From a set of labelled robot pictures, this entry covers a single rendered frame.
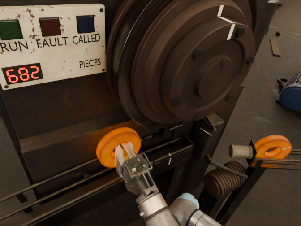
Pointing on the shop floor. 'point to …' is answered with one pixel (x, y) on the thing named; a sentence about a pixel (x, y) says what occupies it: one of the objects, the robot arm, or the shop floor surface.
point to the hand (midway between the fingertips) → (119, 144)
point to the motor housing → (220, 186)
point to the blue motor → (291, 94)
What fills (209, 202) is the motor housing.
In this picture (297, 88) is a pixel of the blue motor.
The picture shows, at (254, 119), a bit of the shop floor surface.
